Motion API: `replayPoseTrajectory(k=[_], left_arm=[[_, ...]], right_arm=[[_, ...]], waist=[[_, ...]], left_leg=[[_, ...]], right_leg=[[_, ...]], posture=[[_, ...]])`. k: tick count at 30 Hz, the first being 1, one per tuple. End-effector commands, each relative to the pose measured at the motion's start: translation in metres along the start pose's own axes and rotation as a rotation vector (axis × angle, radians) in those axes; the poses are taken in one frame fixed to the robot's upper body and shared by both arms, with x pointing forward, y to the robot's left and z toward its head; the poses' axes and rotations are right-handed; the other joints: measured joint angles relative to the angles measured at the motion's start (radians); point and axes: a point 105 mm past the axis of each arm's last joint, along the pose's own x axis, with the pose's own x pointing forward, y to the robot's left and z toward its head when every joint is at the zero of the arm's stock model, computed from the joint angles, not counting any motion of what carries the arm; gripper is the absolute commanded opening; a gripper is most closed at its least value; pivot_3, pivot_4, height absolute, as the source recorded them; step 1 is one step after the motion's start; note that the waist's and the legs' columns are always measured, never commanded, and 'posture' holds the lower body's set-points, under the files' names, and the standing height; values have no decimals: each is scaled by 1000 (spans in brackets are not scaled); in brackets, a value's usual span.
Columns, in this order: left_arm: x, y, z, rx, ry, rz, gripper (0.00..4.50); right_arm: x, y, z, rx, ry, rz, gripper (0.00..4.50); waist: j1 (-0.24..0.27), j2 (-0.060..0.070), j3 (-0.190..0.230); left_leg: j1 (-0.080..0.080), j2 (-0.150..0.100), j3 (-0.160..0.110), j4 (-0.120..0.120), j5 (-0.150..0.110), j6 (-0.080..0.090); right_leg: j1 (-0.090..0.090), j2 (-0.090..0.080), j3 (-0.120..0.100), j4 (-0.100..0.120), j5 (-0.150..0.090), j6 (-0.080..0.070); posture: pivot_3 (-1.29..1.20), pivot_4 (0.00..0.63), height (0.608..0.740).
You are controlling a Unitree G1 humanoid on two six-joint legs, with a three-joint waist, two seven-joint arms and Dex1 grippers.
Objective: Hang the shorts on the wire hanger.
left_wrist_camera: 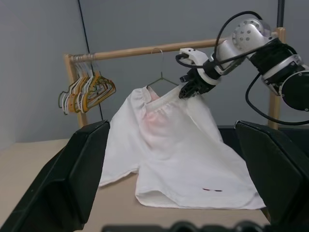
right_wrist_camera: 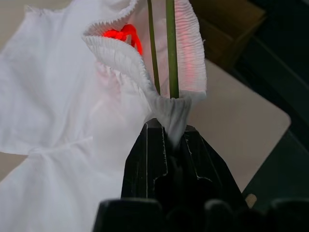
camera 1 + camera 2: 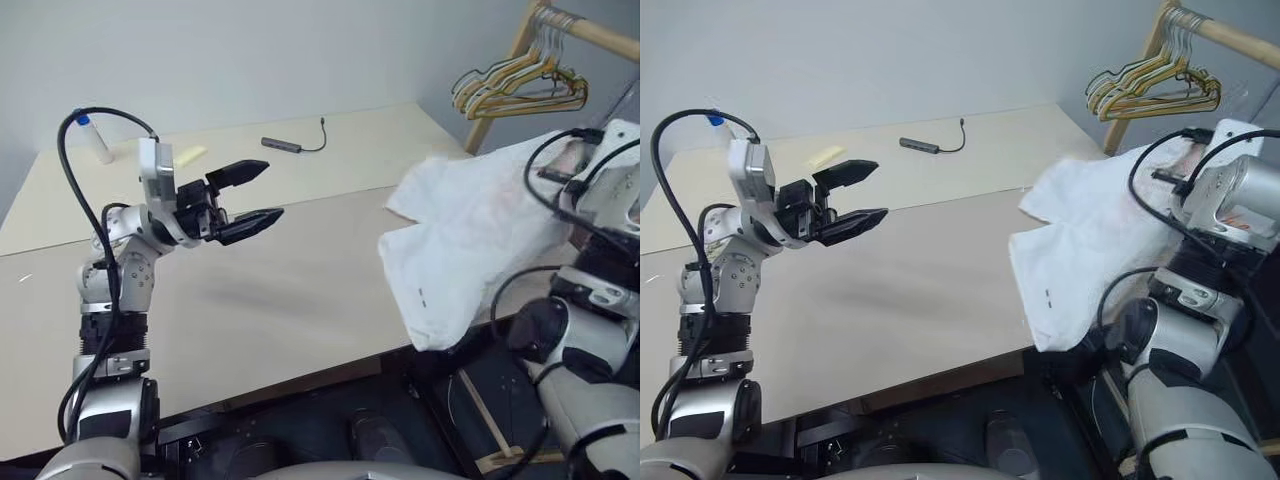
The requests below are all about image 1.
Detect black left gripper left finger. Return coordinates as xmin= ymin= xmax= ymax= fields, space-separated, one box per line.
xmin=0 ymin=119 xmax=111 ymax=232

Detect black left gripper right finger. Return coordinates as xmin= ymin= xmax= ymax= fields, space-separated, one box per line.
xmin=234 ymin=119 xmax=309 ymax=226

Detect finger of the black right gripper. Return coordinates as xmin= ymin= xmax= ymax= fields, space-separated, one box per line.
xmin=178 ymin=83 xmax=193 ymax=100
xmin=190 ymin=86 xmax=203 ymax=98

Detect white shorts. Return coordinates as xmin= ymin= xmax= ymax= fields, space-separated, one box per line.
xmin=98 ymin=86 xmax=266 ymax=210

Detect wooden clothes rack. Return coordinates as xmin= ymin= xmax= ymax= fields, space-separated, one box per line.
xmin=64 ymin=27 xmax=285 ymax=130

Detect bunch of hangers on rack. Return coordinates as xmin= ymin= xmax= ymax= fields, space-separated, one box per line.
xmin=84 ymin=56 xmax=117 ymax=108

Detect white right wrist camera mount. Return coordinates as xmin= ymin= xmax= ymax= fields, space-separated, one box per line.
xmin=175 ymin=48 xmax=223 ymax=86

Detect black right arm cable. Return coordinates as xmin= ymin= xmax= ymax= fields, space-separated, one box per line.
xmin=175 ymin=11 xmax=309 ymax=126

